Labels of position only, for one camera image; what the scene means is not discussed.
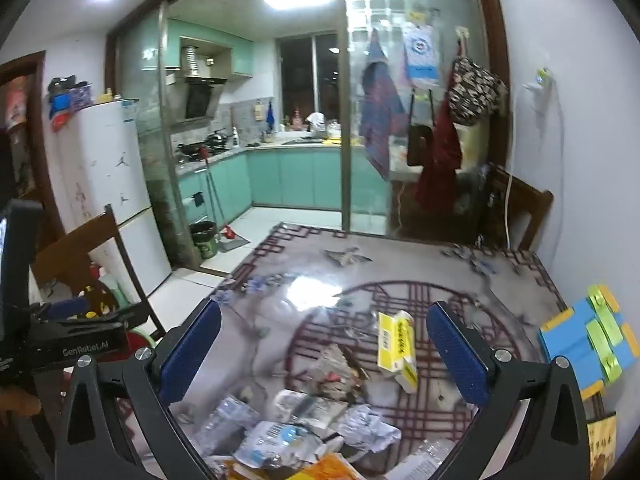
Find kitchen window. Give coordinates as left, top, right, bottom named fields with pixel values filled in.
left=276, top=32, right=347, bottom=132

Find orange packet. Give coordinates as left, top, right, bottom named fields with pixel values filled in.
left=225, top=452, right=367, bottom=480

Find red garment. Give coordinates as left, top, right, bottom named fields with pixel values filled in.
left=414, top=65, right=464, bottom=212

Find white and blue hanging bag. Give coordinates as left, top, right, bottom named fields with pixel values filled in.
left=401, top=19, right=444, bottom=89

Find grey dustpan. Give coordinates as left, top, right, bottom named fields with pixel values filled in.
left=219, top=232, right=252, bottom=254

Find plaid blue red apron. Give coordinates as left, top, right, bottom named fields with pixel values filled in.
left=358, top=29, right=407, bottom=182

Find red bin with green rim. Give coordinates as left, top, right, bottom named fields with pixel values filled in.
left=82, top=280, right=157, bottom=356

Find dark kitchen waste bin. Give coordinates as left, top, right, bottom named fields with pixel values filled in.
left=189, top=220, right=220, bottom=261

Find teal kitchen base cabinets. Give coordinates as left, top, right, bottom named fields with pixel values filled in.
left=175, top=145, right=392, bottom=217

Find blue yellow plastic toy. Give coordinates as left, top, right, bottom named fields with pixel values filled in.
left=538, top=284, right=640, bottom=402

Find blue and red bags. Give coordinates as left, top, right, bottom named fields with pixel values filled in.
left=47, top=76, right=96, bottom=132

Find white blister pack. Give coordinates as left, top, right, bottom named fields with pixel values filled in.
left=272, top=388, right=351, bottom=432

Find yellow and white box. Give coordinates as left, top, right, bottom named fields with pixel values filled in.
left=376, top=310, right=420, bottom=394

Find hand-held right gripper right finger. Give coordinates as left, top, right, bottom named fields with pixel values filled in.
left=426, top=301, right=592, bottom=480

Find steel range hood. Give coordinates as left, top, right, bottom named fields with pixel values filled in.
left=167, top=46, right=232, bottom=125

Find clear plastic bag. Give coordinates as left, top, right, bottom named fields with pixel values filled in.
left=395, top=437, right=467, bottom=480

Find yellow printed booklet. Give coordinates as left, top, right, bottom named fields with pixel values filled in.
left=587, top=412, right=619, bottom=480

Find carved dark wooden chair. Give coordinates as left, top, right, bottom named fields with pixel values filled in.
left=30, top=205, right=168, bottom=341

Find glass sliding door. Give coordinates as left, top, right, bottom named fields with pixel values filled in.
left=342, top=0, right=493, bottom=238

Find patterned tablecloth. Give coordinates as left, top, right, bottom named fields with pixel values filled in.
left=165, top=222, right=572, bottom=480

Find red handled mop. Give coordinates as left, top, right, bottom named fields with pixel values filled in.
left=200, top=145, right=239, bottom=241

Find black hanging bag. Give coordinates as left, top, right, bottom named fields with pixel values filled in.
left=407, top=89, right=436, bottom=167

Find blue white plastic package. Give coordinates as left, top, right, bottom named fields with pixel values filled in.
left=234, top=420, right=327, bottom=469

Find red wall poster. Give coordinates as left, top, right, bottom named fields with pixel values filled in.
left=5, top=75, right=29, bottom=132

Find clear plastic wrapper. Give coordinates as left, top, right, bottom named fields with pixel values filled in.
left=192, top=395, right=262, bottom=457

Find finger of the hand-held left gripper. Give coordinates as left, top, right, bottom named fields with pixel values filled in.
left=75, top=302, right=152, bottom=333
left=30, top=299, right=91, bottom=322

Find teal wall cabinet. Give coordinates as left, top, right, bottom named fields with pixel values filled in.
left=167, top=17, right=256, bottom=79

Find plain brown wooden chair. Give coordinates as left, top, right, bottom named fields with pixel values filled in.
left=479, top=162, right=555, bottom=252

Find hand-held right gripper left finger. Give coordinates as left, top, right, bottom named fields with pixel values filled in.
left=54, top=299, right=223, bottom=480

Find crumpled white paper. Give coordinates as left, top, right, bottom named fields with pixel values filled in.
left=339, top=404, right=402, bottom=454

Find white cable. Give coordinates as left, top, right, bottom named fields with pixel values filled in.
left=504, top=105, right=517, bottom=252

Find white refrigerator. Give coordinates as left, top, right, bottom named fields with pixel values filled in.
left=50, top=99, right=173, bottom=306

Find white wall charger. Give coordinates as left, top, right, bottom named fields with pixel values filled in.
left=522, top=67, right=554, bottom=117

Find patterned fabric bag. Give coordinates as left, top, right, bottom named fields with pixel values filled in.
left=446, top=56, right=509, bottom=127

